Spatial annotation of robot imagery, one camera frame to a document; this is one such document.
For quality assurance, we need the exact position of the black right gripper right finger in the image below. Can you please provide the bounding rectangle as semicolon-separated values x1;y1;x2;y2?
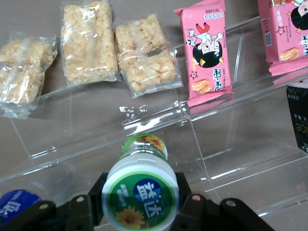
172;172;275;231

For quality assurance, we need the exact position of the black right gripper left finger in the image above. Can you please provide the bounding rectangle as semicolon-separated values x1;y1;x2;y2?
0;172;108;231

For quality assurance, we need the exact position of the green gum bottle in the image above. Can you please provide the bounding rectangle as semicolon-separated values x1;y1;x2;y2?
101;133;180;231

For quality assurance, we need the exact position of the blue gum bottle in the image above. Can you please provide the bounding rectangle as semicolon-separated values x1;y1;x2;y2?
0;189;43;227

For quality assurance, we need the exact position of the clear acrylic tiered stand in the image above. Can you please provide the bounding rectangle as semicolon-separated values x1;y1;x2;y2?
0;15;308;229

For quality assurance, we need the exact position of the small black snack box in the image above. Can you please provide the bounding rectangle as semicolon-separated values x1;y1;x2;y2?
286;80;308;154

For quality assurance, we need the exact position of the clear-wrapped rice crispy bar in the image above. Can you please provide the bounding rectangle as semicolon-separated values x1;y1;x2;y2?
60;0;121;85
0;32;58;118
113;13;183;99

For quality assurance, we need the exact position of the pink cartoon snack packet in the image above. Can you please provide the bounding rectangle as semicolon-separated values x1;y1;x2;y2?
257;0;308;77
173;0;233;108

